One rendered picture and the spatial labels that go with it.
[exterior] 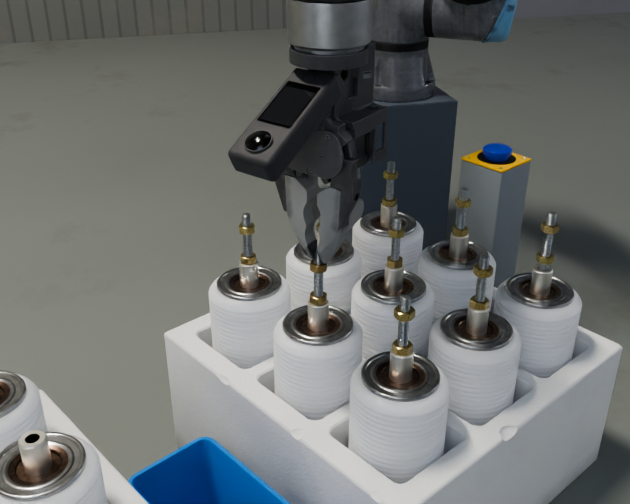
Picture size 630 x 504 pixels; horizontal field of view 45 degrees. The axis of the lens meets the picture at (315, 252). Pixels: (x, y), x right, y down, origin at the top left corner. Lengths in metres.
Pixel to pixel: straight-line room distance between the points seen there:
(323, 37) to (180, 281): 0.82
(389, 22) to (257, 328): 0.68
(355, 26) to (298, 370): 0.35
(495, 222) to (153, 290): 0.63
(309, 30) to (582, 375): 0.49
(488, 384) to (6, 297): 0.92
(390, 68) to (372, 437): 0.80
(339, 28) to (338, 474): 0.41
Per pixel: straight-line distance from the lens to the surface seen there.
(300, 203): 0.74
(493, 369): 0.79
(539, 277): 0.88
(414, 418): 0.71
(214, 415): 0.91
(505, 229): 1.12
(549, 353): 0.90
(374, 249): 0.99
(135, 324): 1.30
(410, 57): 1.38
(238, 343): 0.88
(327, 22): 0.66
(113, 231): 1.62
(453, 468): 0.76
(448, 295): 0.93
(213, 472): 0.90
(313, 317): 0.79
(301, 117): 0.65
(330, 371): 0.79
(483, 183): 1.08
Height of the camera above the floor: 0.70
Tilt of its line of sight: 28 degrees down
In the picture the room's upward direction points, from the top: straight up
